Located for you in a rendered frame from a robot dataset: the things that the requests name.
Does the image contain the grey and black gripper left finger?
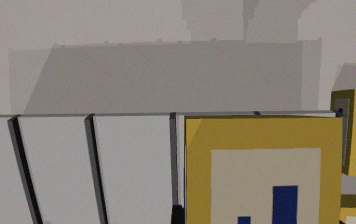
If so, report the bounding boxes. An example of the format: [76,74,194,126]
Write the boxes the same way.
[171,205,185,224]

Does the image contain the yellow carton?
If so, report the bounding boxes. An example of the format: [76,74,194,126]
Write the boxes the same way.
[330,89,356,176]
[184,115,342,224]
[340,194,356,224]

